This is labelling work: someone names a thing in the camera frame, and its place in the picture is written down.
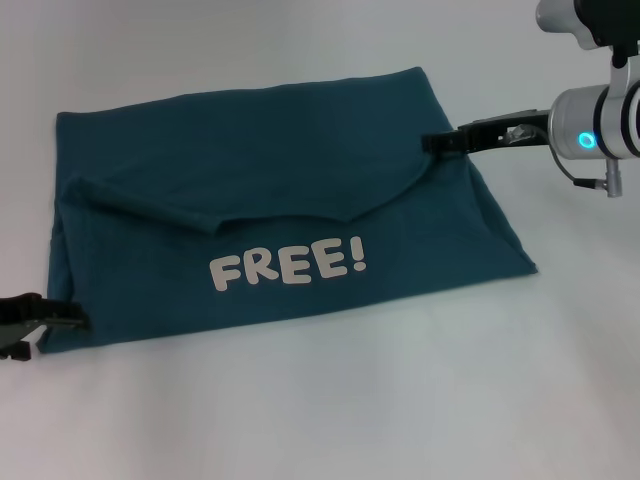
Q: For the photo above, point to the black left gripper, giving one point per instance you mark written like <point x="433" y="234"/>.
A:
<point x="17" y="325"/>

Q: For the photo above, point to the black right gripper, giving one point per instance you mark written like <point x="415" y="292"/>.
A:
<point x="510" y="132"/>

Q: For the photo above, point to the teal blue shirt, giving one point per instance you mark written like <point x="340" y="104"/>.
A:
<point x="250" y="210"/>

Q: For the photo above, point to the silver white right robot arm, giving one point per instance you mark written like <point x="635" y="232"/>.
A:
<point x="595" y="125"/>

